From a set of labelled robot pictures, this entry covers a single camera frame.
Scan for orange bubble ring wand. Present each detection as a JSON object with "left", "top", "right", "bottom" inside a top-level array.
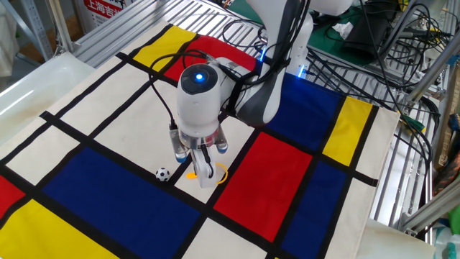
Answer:
[{"left": 185, "top": 162, "right": 229, "bottom": 186}]

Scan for aluminium frame post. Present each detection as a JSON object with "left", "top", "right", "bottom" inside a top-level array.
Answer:
[{"left": 405, "top": 39, "right": 460, "bottom": 105}]

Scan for grey perforated shelf upright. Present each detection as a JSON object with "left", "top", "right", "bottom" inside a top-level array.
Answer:
[{"left": 0, "top": 0, "right": 55, "bottom": 62}]

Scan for black pouch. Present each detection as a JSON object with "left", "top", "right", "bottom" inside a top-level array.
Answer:
[{"left": 341, "top": 3, "right": 400, "bottom": 62}]

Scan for colour block patterned cloth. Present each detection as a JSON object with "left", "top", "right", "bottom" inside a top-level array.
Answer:
[{"left": 0, "top": 21, "right": 400, "bottom": 259}]

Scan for black camera cable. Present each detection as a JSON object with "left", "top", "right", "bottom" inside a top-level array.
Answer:
[{"left": 148, "top": 50, "right": 216, "bottom": 132}]

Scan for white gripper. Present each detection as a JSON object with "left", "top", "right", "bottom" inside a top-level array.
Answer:
[{"left": 190, "top": 145, "right": 216, "bottom": 189}]

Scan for aluminium frame rail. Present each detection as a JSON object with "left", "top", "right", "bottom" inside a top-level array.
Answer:
[{"left": 398, "top": 186, "right": 460, "bottom": 233}]

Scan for red white printed sign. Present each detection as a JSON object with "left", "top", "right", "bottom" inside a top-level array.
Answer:
[{"left": 83, "top": 0, "right": 127, "bottom": 21}]

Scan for crumpled white paper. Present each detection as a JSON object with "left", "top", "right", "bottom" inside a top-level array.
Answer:
[{"left": 331, "top": 21, "right": 355, "bottom": 40}]

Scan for silver blue wrist camera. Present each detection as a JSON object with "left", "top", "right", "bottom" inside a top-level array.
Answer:
[{"left": 169, "top": 124, "right": 229, "bottom": 163}]

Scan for small black white soccer ball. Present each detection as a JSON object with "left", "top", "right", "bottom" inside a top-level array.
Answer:
[{"left": 155, "top": 167, "right": 171, "bottom": 183}]

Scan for green mat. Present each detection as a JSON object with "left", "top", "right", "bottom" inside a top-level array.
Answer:
[{"left": 229, "top": 0, "right": 403, "bottom": 68}]

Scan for white plastic tray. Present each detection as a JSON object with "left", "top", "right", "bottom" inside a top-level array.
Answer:
[{"left": 0, "top": 52, "right": 96, "bottom": 145}]

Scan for white sheet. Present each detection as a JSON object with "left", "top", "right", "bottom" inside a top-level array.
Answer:
[{"left": 355, "top": 217, "right": 436, "bottom": 259}]

